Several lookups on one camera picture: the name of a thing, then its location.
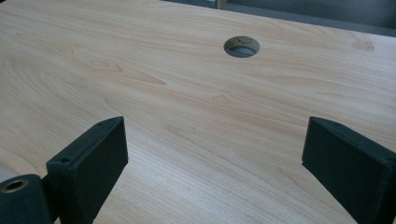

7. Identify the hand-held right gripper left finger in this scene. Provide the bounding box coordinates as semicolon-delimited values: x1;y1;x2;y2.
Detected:
46;115;130;224

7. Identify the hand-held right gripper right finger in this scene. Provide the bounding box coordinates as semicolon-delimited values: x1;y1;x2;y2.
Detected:
301;116;396;224

